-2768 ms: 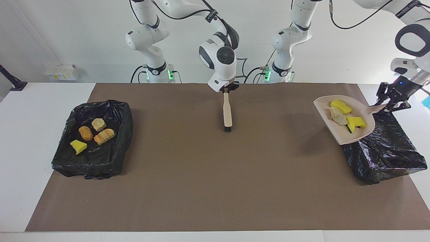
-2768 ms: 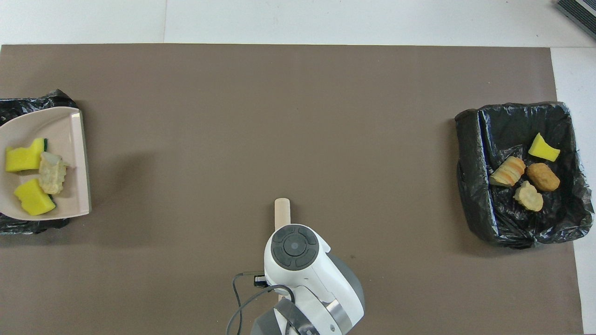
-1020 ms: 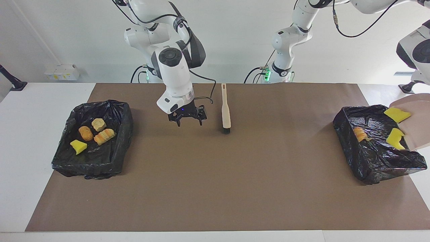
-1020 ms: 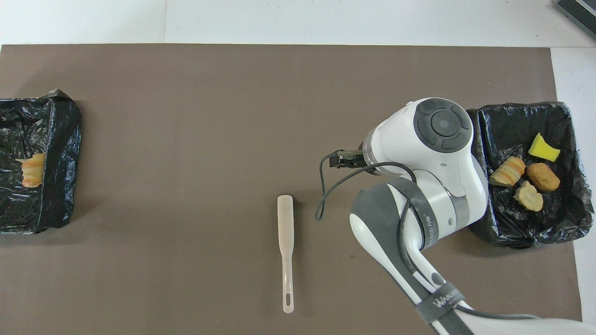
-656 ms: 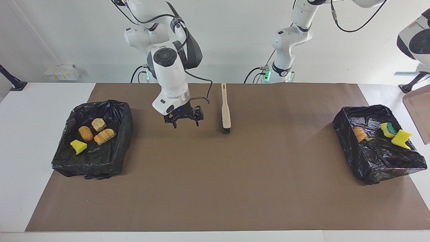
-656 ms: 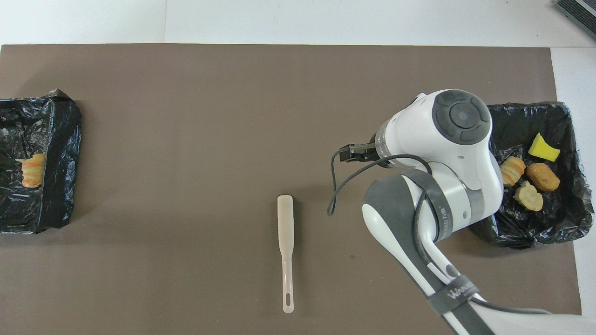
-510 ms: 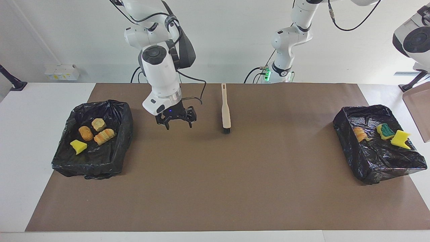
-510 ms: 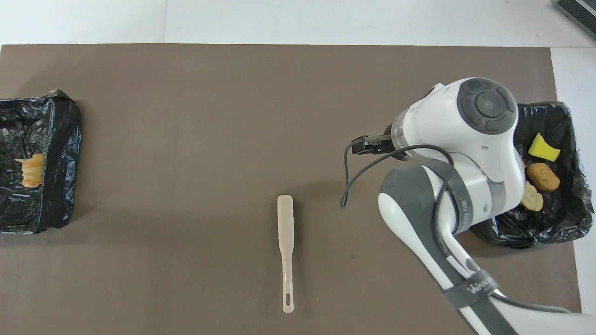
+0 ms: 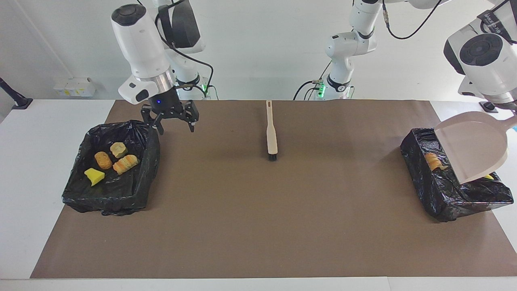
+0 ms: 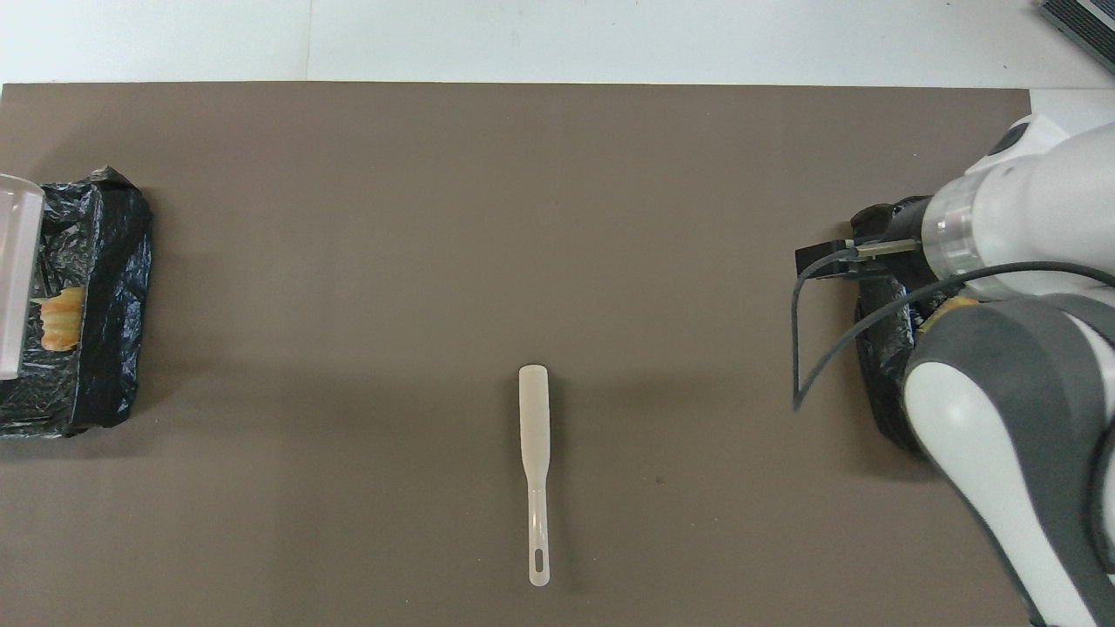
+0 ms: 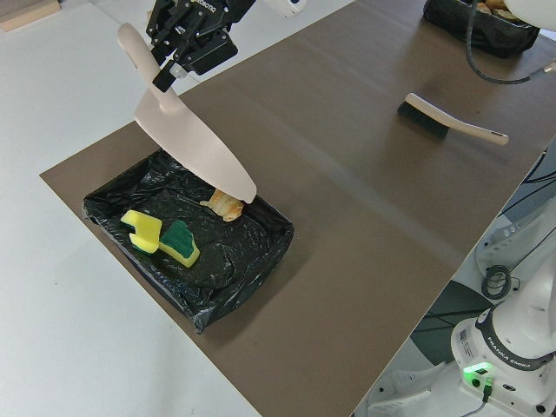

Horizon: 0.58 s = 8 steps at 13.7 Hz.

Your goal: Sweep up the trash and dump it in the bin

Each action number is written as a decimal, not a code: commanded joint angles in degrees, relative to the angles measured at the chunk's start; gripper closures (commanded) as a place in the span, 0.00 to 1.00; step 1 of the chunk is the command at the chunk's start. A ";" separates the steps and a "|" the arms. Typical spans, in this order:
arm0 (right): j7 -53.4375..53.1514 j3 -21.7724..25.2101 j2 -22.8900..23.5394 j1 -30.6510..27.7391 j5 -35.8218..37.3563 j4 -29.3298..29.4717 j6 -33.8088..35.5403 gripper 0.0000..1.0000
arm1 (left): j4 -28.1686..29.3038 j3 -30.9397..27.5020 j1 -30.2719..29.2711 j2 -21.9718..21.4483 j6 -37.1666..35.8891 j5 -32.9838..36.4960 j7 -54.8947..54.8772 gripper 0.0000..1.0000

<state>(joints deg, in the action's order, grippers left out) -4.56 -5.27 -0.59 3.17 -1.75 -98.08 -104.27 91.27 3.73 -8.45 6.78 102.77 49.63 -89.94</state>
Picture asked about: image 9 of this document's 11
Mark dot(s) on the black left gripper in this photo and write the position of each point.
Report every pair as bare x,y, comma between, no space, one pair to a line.
511,106

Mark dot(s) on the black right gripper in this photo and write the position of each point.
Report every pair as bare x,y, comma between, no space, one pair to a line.
164,103

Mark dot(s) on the beige plastic dustpan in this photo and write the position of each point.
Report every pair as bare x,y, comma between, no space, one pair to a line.
472,145

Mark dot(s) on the pale lumpy bread piece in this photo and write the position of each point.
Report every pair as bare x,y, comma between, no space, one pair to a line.
118,150

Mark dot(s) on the pale striped bread piece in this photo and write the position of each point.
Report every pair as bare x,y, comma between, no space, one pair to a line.
126,164

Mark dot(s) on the brown bread loaf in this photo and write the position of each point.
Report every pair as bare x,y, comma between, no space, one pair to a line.
103,160

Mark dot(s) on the pale food piece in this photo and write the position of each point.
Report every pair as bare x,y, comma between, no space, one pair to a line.
434,161

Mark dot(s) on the beige hand brush black bristles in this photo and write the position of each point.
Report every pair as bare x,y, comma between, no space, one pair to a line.
272,133

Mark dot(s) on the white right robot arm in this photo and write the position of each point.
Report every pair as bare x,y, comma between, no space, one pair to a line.
141,44

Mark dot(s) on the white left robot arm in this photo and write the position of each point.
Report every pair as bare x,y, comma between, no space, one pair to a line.
484,56

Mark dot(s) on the bin lined with black bag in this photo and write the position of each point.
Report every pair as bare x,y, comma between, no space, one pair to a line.
133,190
440,194

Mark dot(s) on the white box with yellow label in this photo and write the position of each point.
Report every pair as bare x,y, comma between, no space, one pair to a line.
74,87

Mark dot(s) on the brown table mat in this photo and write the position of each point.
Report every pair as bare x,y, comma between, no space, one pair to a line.
242,250

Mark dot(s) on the black camera stand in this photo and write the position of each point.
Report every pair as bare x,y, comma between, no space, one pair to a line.
18,101
488,107

